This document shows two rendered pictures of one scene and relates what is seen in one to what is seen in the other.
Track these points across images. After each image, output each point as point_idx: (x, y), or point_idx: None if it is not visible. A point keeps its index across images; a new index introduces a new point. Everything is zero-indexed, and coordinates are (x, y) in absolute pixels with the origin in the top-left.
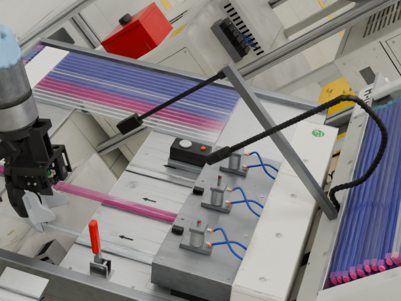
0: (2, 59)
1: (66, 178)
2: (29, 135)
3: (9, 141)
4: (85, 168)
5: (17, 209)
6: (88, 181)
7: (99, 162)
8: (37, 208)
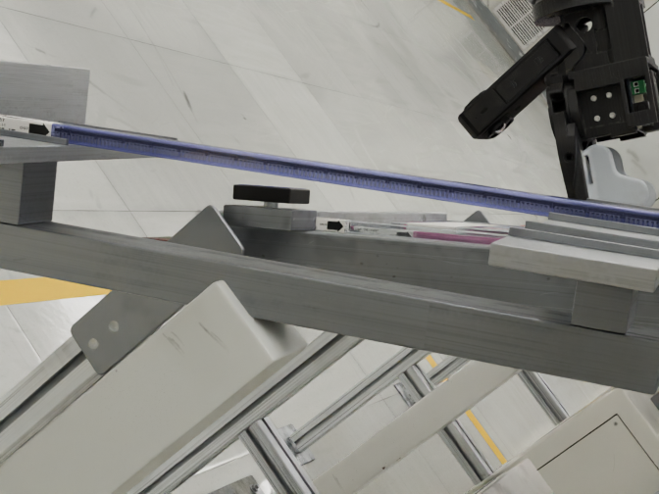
0: None
1: (482, 487)
2: (612, 1)
3: (563, 31)
4: (518, 469)
5: (572, 172)
6: (528, 492)
7: (538, 476)
8: (608, 181)
